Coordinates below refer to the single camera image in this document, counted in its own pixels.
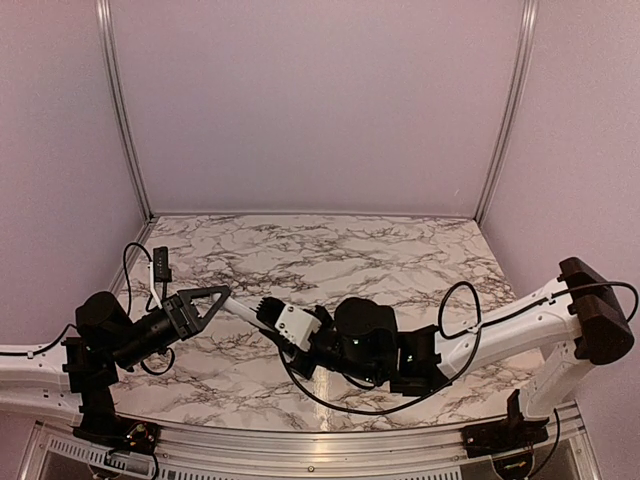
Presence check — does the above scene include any aluminium right corner post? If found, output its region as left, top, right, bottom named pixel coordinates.
left=473, top=0, right=539, bottom=227

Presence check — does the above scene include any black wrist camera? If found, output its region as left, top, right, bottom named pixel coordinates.
left=151, top=246, right=173, bottom=283
left=256, top=297, right=322, bottom=352

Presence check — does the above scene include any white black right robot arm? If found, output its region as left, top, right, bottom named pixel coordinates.
left=258, top=257, right=635, bottom=398

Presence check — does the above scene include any white remote control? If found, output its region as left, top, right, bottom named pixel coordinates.
left=221, top=296, right=267, bottom=329

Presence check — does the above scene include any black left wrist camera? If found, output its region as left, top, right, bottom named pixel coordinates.
left=151, top=246, right=173, bottom=283

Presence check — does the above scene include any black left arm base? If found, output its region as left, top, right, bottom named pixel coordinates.
left=72, top=388, right=161, bottom=455

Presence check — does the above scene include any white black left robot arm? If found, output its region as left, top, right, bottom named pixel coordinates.
left=1, top=285, right=231, bottom=419

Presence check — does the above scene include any aluminium corner post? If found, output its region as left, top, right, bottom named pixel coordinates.
left=95, top=0, right=154, bottom=223
left=473, top=0, right=539, bottom=227

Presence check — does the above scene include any aluminium front table rail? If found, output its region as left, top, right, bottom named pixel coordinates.
left=16, top=402, right=603, bottom=479

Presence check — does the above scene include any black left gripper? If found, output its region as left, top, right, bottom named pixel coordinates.
left=110, top=286, right=231, bottom=371

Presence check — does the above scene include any aluminium left corner post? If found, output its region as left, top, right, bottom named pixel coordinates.
left=95, top=0, right=154, bottom=223

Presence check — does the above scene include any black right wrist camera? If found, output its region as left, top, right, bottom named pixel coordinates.
left=256, top=297, right=322, bottom=352

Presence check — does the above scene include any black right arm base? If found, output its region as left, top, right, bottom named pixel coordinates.
left=461, top=389, right=549, bottom=458

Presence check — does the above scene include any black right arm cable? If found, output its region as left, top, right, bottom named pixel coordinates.
left=279, top=280, right=640, bottom=414

